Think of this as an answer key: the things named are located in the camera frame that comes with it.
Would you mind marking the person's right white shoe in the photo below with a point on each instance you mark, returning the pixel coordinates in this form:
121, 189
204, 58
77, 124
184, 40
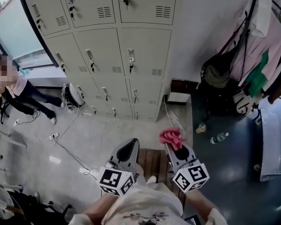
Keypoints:
151, 180

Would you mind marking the clear plastic bottle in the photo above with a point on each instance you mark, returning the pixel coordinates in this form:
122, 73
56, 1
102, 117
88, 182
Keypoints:
219, 137

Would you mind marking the green hanging garment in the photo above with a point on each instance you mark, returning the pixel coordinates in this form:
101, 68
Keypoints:
257, 78

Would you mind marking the brown wooden slatted platform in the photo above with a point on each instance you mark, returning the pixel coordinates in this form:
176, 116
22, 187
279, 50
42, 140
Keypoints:
154, 163

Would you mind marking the clear plastic sheet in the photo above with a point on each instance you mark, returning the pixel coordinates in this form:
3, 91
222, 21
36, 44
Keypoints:
178, 123

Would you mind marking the white and black appliance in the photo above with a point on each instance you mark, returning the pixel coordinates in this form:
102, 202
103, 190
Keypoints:
72, 94

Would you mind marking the clear plastic cup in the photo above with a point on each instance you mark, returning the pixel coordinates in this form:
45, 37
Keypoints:
201, 128

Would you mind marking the person's cream shirt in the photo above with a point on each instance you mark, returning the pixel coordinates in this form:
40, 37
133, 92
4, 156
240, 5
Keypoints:
142, 203

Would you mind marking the person's left forearm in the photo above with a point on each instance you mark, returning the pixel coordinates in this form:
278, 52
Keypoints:
98, 205

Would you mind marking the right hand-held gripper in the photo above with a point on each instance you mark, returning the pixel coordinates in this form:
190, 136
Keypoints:
192, 177

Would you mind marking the dark box with white front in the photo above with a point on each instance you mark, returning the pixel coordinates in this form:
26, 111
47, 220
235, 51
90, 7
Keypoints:
178, 97

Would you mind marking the white hanging garment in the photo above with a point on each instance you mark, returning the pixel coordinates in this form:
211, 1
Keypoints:
262, 13

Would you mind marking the dark framed glass window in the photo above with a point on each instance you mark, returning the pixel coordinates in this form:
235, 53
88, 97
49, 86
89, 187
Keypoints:
18, 27

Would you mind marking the grey metal locker door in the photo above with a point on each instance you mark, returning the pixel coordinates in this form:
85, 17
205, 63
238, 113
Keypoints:
142, 6

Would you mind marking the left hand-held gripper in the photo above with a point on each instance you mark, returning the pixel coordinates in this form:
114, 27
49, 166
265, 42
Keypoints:
112, 179

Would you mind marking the white black patterned bag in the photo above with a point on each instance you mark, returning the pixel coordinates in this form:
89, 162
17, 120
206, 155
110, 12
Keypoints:
244, 102

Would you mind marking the person's right forearm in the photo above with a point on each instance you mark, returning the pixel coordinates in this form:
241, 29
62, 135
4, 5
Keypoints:
196, 203

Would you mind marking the black olive backpack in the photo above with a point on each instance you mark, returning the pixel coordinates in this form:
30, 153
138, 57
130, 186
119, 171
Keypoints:
215, 74

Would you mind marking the white power strip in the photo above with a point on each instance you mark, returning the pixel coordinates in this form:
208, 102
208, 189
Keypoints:
53, 136
16, 122

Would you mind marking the beige metal locker cabinet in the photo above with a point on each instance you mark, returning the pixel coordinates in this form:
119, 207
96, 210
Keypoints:
103, 46

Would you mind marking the teal plastic object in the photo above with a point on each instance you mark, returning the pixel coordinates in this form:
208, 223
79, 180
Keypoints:
25, 72

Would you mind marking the blue grey metal bin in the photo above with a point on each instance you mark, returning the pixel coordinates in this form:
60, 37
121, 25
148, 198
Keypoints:
271, 144

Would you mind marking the set of black locker keys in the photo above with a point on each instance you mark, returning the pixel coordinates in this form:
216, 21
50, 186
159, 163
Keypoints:
125, 1

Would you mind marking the red wiping cloth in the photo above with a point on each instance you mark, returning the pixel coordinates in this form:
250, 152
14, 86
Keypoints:
172, 137

